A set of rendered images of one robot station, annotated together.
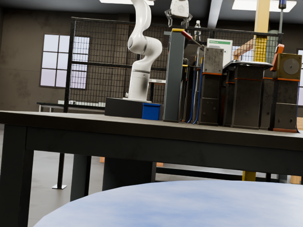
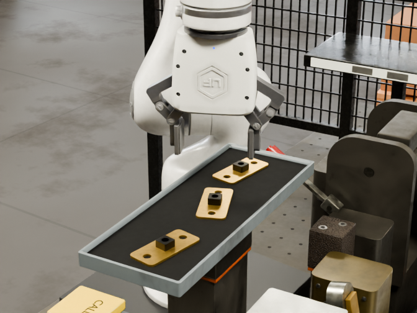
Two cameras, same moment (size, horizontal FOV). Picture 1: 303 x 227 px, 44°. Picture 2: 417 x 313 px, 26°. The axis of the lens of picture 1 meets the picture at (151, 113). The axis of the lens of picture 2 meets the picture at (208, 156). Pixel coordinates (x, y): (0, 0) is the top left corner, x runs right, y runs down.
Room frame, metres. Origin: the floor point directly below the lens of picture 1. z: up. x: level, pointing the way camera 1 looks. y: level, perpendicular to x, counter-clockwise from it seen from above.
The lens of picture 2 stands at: (1.21, -0.59, 1.69)
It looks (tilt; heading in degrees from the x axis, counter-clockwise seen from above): 24 degrees down; 29
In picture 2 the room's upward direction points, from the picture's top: straight up
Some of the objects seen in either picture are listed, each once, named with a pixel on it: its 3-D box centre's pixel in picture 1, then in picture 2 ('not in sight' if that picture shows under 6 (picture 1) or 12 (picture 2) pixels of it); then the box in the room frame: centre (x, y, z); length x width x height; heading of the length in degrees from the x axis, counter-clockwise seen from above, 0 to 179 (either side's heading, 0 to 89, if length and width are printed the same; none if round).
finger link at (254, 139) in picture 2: (187, 24); (262, 131); (2.14, -0.16, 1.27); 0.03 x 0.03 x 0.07; 20
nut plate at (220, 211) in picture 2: not in sight; (215, 200); (2.13, -0.11, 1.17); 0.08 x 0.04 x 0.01; 20
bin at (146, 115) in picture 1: (151, 111); not in sight; (2.14, 0.00, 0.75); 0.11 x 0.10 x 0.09; 179
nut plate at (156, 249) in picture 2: not in sight; (165, 244); (2.00, -0.11, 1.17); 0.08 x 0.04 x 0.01; 167
